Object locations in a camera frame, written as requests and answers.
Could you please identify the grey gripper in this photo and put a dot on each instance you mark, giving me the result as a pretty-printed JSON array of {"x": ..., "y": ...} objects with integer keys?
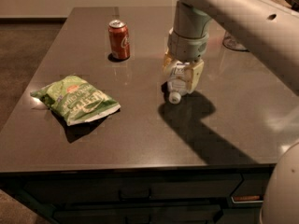
[{"x": 186, "y": 48}]

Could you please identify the clear plastic bottle blue label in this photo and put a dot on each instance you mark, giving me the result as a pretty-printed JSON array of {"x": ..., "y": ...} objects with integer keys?
[{"x": 176, "y": 83}]

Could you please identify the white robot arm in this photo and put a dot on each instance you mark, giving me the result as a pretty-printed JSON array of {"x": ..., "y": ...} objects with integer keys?
[{"x": 270, "y": 32}]

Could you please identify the green jalapeno chip bag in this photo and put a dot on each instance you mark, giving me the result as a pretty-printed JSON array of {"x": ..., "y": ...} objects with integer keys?
[{"x": 76, "y": 100}]

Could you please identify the metal mesh cup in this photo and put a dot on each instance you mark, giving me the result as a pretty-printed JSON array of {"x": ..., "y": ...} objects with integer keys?
[{"x": 231, "y": 43}]

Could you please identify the orange soda can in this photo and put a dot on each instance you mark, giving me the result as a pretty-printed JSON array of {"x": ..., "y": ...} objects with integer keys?
[{"x": 119, "y": 39}]

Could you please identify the dark drawer cabinet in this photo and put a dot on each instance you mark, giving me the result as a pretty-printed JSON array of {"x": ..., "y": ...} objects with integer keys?
[{"x": 178, "y": 196}]

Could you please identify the black drawer handle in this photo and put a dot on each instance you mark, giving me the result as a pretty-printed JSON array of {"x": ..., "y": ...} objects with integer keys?
[{"x": 134, "y": 195}]

